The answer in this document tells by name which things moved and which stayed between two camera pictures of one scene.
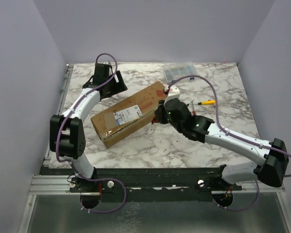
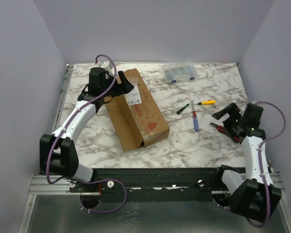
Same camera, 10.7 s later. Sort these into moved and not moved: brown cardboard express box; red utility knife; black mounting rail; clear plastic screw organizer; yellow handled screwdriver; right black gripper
Moved: red utility knife; right black gripper; brown cardboard express box
Not moved: clear plastic screw organizer; black mounting rail; yellow handled screwdriver
